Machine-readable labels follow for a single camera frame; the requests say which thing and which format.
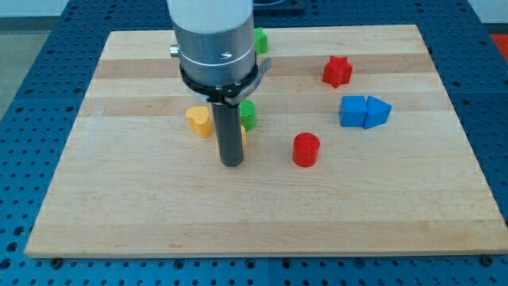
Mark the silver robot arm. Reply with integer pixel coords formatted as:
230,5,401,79
167,0,272,106

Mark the yellow block behind tool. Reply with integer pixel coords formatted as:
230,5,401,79
241,125,247,148

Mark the green cylinder block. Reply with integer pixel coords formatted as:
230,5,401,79
240,99,256,131

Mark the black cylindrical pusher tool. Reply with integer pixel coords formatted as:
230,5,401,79
211,104,244,167

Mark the red cylinder block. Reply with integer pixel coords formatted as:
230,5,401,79
292,133,321,168

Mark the yellow heart block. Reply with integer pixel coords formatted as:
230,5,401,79
185,106,213,138

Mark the wooden board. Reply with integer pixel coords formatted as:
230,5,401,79
25,25,507,258

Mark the green block at top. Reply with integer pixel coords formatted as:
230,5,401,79
254,27,268,54

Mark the blue cube block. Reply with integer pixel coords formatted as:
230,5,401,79
338,95,368,127

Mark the red star block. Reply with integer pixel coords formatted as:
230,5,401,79
322,56,352,89

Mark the blue triangle block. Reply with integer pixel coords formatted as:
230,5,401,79
363,95,392,129

